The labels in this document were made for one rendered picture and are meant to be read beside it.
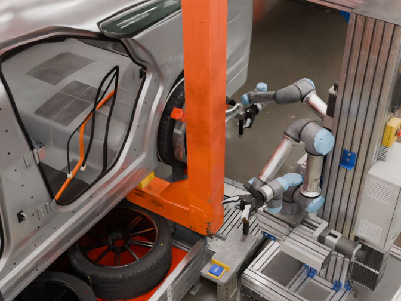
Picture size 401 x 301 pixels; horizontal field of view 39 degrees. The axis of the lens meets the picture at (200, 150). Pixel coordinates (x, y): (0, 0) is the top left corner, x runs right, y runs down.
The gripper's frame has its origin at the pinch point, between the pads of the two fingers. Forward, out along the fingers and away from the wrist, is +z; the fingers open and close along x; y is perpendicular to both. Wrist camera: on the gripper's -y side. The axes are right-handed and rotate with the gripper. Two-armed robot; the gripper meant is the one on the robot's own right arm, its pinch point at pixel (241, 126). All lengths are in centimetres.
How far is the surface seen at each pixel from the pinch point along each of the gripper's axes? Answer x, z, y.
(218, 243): 7, 42, -75
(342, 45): -28, -301, -82
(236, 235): 30, 60, -38
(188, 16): 9, 76, 115
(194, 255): 13, 83, -45
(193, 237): -5, 56, -63
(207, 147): 19, 76, 40
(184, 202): 0, 74, -12
